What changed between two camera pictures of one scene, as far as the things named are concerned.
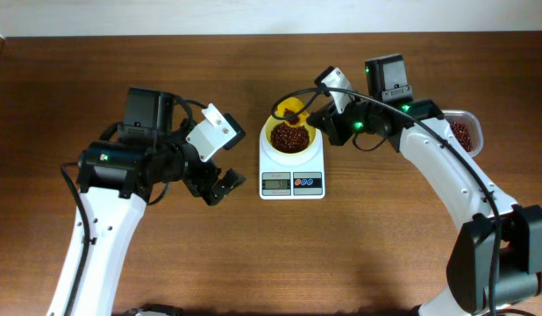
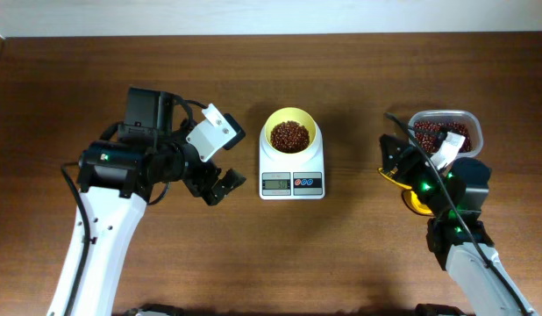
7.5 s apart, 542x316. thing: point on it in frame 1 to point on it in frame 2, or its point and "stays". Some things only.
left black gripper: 208,182 stays
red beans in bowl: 289,139 stays
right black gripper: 325,121 to 396,154
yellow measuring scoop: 290,105 to 408,196
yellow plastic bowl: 270,124 stays
